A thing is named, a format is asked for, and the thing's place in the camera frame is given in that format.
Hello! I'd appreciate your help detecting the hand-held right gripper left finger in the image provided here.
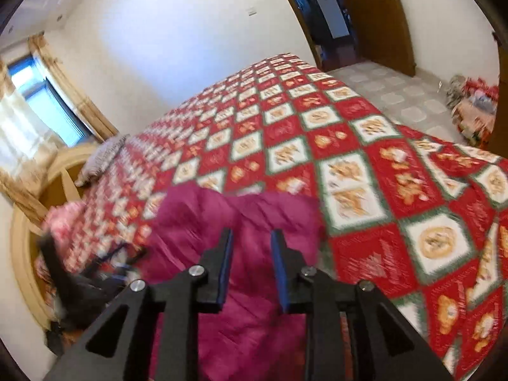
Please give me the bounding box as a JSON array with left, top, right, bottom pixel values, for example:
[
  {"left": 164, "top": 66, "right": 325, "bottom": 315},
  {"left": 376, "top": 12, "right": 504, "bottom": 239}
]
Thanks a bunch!
[{"left": 42, "top": 228, "right": 235, "bottom": 381}]

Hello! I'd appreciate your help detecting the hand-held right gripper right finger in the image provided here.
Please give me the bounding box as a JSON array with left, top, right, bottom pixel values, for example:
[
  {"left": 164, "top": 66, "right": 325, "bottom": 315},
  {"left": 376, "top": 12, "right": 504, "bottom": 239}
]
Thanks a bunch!
[{"left": 271, "top": 229, "right": 455, "bottom": 381}]

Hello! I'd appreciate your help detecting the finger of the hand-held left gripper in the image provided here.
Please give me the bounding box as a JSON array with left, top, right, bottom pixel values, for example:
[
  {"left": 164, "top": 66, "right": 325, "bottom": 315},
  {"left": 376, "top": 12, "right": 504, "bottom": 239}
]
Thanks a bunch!
[{"left": 37, "top": 236, "right": 80, "bottom": 286}]

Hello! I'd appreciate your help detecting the magenta puffer jacket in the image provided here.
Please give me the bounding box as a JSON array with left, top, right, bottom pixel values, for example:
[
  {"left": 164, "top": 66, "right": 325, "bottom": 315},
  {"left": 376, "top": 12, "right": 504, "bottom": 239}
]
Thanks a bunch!
[{"left": 135, "top": 184, "right": 354, "bottom": 381}]

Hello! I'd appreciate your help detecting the heap of clothes on floor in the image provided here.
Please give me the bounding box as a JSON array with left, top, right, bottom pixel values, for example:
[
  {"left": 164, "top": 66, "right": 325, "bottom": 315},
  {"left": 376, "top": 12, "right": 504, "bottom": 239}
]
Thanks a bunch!
[{"left": 446, "top": 73, "right": 500, "bottom": 147}]

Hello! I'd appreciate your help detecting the wooden headboard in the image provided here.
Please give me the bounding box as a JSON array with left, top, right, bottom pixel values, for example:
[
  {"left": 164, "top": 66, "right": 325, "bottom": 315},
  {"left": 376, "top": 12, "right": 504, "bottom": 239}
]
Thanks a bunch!
[{"left": 10, "top": 143, "right": 104, "bottom": 332}]

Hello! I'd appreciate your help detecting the pink folded blanket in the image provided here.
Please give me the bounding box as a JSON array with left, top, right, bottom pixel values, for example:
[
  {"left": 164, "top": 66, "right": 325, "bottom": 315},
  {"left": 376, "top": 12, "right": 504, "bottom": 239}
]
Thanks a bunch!
[{"left": 42, "top": 202, "right": 90, "bottom": 243}]

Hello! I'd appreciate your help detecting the wide beige floral curtain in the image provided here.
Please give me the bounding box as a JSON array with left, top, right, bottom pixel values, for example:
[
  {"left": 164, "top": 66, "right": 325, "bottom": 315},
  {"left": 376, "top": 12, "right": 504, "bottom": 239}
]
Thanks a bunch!
[{"left": 0, "top": 57, "right": 60, "bottom": 223}]

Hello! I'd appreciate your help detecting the striped pillow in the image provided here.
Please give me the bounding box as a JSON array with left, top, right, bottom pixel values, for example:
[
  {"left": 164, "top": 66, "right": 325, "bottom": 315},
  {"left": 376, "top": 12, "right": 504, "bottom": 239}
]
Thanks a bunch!
[{"left": 75, "top": 135, "right": 130, "bottom": 187}]

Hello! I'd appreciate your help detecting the window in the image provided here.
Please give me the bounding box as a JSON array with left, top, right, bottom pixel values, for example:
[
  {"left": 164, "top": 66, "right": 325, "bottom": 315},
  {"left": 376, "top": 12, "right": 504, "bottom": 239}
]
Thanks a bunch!
[{"left": 8, "top": 53, "right": 94, "bottom": 147}]

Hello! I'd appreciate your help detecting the red printed bed quilt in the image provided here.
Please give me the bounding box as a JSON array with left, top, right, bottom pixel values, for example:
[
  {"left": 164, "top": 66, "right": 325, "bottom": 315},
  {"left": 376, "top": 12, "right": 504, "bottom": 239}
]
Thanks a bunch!
[{"left": 34, "top": 52, "right": 508, "bottom": 381}]

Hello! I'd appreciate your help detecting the narrow beige floral curtain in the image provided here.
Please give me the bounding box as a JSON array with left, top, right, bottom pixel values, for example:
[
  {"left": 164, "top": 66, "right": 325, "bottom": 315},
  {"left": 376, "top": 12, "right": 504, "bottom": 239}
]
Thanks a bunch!
[{"left": 28, "top": 34, "right": 120, "bottom": 139}]

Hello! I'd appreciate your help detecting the brown wooden door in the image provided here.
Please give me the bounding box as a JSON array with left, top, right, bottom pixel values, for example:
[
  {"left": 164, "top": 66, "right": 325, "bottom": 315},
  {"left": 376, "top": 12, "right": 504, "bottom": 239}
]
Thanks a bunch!
[{"left": 329, "top": 0, "right": 417, "bottom": 77}]

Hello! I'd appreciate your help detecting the brown door frame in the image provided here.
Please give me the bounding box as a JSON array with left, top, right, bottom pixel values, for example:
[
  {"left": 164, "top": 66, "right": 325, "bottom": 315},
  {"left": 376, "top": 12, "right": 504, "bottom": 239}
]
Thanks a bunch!
[{"left": 270, "top": 0, "right": 338, "bottom": 72}]

